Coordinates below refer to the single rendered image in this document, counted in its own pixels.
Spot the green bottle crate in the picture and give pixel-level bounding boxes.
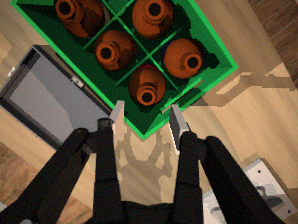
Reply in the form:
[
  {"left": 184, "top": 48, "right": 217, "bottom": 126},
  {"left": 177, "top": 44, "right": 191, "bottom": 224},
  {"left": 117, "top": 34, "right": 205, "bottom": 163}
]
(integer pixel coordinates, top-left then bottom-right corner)
[{"left": 10, "top": 0, "right": 224, "bottom": 123}]

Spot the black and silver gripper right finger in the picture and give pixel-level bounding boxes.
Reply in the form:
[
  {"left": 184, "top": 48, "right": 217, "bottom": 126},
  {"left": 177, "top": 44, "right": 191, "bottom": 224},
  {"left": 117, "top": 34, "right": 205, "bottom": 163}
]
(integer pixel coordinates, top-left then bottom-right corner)
[{"left": 169, "top": 104, "right": 285, "bottom": 224}]

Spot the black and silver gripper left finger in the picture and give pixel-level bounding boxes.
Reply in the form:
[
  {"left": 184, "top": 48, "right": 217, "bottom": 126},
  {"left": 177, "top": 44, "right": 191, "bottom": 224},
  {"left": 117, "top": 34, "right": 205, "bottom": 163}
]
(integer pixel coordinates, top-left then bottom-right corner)
[{"left": 0, "top": 100, "right": 125, "bottom": 224}]

